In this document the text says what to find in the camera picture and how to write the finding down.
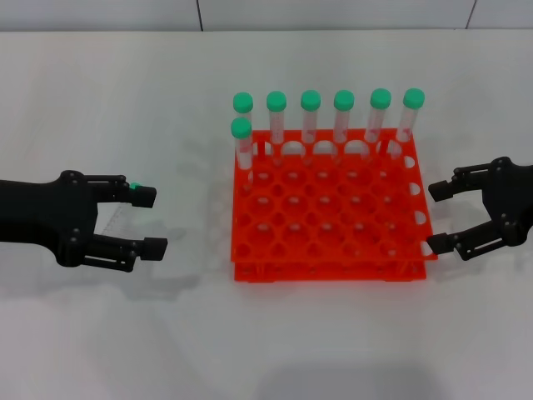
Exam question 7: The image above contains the test tube with red graduations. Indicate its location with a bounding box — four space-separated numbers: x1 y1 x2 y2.
391 87 426 162
333 89 356 163
231 117 256 193
361 87 392 164
232 92 256 145
300 89 322 164
266 90 288 166

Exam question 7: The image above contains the orange plastic test tube rack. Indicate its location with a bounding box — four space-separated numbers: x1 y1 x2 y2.
230 128 440 284

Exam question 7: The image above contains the test tube with black graduations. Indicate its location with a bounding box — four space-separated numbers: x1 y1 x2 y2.
96 181 142 238

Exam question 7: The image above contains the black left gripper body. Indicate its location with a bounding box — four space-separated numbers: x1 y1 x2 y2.
0 168 102 268

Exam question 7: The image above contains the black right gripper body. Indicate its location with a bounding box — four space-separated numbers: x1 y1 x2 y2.
481 156 533 252

